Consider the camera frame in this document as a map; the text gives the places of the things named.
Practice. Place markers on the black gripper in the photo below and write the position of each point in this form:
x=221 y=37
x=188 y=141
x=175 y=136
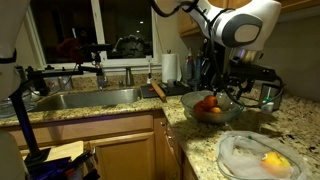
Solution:
x=244 y=84

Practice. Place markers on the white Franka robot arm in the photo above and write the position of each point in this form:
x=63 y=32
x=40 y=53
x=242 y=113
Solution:
x=243 y=33

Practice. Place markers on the clear glass bowl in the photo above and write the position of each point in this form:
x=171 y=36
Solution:
x=191 y=106

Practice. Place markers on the stainless steel cup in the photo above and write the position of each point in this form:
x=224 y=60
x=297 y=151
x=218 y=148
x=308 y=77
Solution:
x=266 y=91

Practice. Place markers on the small bottle green cap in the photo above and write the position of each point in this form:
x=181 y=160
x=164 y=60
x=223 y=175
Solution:
x=267 y=107

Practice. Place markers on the yellowish orange fruit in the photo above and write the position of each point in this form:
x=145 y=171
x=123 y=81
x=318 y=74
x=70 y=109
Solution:
x=216 y=110

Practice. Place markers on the large orange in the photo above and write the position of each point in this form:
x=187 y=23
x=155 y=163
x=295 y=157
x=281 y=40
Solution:
x=210 y=101

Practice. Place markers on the black countertop appliance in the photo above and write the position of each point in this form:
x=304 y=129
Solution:
x=206 y=75

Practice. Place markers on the red tomato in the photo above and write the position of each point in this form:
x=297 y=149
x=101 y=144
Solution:
x=200 y=108

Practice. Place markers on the blue bottle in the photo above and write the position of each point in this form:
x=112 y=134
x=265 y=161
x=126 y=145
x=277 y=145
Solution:
x=197 y=71

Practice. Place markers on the clear spray bottle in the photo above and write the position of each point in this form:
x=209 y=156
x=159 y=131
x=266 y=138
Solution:
x=187 y=70

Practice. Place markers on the black flat tray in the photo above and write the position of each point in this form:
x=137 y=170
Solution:
x=176 y=90

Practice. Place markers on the white paper towel roll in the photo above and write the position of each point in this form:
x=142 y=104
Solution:
x=170 y=68

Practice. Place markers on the yellow citrus fruit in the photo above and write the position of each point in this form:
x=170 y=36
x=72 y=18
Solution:
x=275 y=161

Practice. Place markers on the wooden rolling pin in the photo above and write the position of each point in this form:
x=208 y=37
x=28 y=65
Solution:
x=159 y=91

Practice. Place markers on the white dish brush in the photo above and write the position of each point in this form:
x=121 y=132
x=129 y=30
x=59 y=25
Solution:
x=149 y=71

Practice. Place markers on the stainless soap dispenser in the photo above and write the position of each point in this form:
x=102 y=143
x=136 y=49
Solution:
x=129 y=78

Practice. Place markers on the light wood base cabinet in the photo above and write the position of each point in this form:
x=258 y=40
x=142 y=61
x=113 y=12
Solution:
x=123 y=156

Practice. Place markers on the stainless steel faucet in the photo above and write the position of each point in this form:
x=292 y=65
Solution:
x=101 y=81

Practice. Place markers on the stainless steel sink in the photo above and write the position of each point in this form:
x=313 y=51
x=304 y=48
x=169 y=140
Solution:
x=86 y=99

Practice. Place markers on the white framed window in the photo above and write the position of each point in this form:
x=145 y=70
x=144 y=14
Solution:
x=95 y=30

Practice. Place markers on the grey metal cup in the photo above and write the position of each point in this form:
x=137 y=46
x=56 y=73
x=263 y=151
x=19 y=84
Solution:
x=65 y=83

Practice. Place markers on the dark blue bag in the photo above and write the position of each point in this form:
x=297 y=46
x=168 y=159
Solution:
x=50 y=171

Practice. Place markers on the clear glass dish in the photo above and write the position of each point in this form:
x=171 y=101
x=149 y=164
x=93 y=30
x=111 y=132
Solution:
x=6 y=108

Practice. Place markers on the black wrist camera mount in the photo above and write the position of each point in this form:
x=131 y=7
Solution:
x=253 y=71

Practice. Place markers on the black stereo camera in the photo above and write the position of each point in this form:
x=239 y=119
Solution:
x=100 y=47

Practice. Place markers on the black camera stand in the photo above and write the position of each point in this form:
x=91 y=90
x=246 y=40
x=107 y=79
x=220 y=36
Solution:
x=22 y=116

